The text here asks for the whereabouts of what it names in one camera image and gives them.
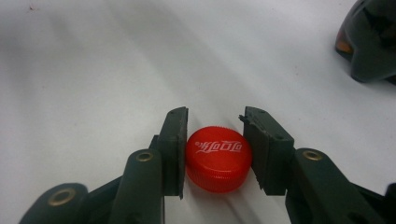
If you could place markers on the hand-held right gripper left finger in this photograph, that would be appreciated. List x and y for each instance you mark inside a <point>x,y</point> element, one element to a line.
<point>174,149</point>

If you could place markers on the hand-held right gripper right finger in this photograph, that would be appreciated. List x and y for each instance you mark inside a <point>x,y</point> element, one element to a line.
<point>271,158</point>

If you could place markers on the red plastic bottle cap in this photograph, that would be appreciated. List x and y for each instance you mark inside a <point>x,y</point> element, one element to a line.
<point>218,161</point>

